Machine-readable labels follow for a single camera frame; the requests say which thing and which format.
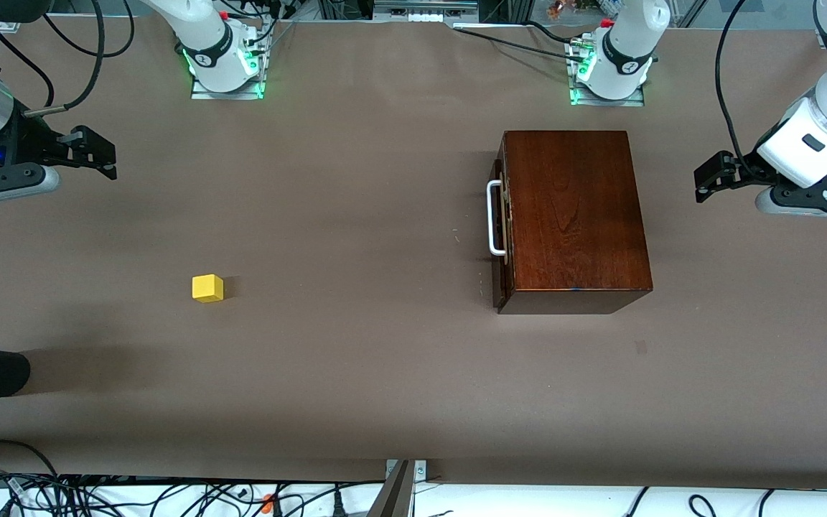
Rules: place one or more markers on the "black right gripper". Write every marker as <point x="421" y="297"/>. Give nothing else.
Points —
<point x="29" y="139"/>

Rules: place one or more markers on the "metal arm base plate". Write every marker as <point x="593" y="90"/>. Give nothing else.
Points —
<point x="202" y="94"/>
<point x="636" y="101"/>

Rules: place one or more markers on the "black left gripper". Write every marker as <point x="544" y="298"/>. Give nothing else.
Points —
<point x="742" y="171"/>

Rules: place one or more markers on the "white ledge board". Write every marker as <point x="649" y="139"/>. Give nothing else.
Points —
<point x="528" y="504"/>

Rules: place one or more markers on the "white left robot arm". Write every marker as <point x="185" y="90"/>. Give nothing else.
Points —
<point x="629" y="50"/>

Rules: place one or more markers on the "small metal bracket plate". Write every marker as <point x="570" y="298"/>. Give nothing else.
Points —
<point x="421" y="470"/>

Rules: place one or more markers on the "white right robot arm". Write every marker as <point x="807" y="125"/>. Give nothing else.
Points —
<point x="205" y="39"/>

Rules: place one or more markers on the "grey power strip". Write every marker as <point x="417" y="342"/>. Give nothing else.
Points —
<point x="424" y="13"/>

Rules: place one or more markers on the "dark brown wooden cabinet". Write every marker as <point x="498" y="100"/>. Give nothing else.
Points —
<point x="575" y="215"/>

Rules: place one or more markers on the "aluminium frame post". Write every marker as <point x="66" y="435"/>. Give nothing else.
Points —
<point x="820" y="39"/>

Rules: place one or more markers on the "orange connector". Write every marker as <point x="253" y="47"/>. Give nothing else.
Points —
<point x="268" y="501"/>

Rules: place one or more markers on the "grey metal pole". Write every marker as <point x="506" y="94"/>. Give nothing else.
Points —
<point x="393" y="499"/>

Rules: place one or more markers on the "yellow cube block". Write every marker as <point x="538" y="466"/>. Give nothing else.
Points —
<point x="207" y="288"/>

